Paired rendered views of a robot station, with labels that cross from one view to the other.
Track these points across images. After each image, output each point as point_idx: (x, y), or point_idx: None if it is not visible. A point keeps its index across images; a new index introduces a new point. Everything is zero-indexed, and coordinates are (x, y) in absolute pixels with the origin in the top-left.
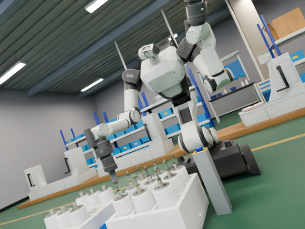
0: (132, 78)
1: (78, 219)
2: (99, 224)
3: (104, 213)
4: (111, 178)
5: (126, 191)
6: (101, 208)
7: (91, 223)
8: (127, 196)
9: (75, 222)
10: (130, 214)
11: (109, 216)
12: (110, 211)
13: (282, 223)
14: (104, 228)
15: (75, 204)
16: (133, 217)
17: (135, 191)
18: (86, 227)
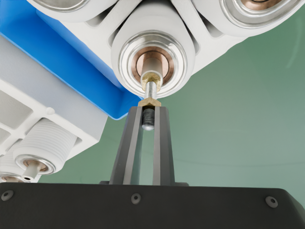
0: None
1: (69, 147)
2: (65, 96)
3: (32, 86)
4: (141, 149)
5: (82, 16)
6: (12, 95)
7: (75, 115)
8: (191, 46)
9: (71, 149)
10: (211, 44)
11: (28, 68)
12: (10, 65)
13: None
14: (79, 83)
15: (33, 177)
16: (232, 43)
17: (224, 0)
18: (87, 124)
